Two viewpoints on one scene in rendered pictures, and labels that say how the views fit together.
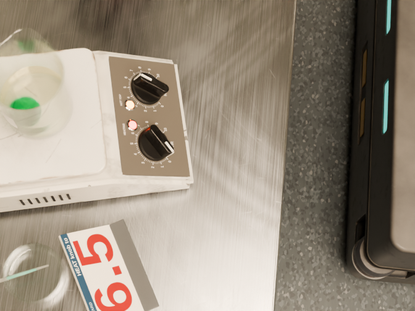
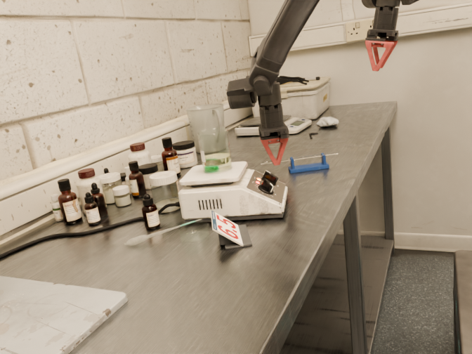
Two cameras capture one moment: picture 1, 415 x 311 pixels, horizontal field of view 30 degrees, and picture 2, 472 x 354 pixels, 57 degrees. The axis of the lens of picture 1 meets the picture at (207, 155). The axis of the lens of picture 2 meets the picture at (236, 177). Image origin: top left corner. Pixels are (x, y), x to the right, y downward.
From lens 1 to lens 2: 73 cm
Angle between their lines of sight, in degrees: 60
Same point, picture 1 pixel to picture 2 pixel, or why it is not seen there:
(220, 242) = (293, 230)
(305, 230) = not seen: outside the picture
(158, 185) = (264, 201)
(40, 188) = (208, 191)
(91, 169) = (232, 177)
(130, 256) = (244, 232)
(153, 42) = not seen: hidden behind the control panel
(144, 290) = (246, 239)
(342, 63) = not seen: outside the picture
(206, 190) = (291, 219)
